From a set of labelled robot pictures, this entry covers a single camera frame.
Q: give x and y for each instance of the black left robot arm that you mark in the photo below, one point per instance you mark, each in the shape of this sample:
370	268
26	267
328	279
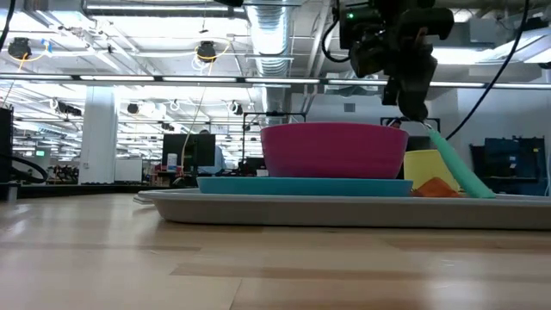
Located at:
5	138

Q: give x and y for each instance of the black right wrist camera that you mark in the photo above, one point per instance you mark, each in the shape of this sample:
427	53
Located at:
368	60

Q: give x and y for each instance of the long ceiling light bar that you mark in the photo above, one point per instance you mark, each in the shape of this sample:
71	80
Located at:
116	78
456	84

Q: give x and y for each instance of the black computer monitor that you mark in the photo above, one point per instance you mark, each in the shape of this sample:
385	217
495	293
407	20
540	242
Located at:
189	148

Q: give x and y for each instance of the silver ventilation duct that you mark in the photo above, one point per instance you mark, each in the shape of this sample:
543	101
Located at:
271	43

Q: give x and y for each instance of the black metal table frame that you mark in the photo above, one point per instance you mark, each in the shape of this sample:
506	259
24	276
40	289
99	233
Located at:
86	189

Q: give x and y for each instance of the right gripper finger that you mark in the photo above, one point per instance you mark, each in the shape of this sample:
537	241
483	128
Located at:
413	105
390	91

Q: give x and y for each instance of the yellow cup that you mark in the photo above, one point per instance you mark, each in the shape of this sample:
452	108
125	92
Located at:
424	165

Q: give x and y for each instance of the blue cabinet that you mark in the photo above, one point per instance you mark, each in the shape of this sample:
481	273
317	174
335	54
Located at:
516	163

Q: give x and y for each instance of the green exit sign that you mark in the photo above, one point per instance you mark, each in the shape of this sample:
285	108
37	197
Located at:
40	153

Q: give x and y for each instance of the black ceiling-hung device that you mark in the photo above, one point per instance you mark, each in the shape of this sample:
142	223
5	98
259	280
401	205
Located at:
206	51
19	47

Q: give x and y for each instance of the grey plastic tray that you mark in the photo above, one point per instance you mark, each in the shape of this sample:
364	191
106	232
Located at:
344	213

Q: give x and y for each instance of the blue plate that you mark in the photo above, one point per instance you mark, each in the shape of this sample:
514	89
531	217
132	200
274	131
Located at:
301	186

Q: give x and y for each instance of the orange cloth napkin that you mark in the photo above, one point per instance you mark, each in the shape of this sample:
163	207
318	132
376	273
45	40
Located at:
435	189

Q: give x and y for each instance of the white pillar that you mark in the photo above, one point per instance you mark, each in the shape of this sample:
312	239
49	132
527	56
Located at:
99	133

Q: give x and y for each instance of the pink bowl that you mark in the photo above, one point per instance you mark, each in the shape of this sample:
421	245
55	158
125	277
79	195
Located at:
333	150

